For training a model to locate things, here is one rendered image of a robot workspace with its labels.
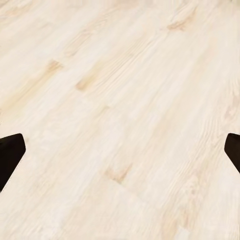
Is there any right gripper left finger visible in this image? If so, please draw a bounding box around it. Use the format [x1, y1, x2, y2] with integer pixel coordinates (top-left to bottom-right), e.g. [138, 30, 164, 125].
[0, 133, 26, 193]

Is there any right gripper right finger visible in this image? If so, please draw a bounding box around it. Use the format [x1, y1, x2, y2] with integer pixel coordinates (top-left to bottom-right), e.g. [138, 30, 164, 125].
[224, 133, 240, 173]

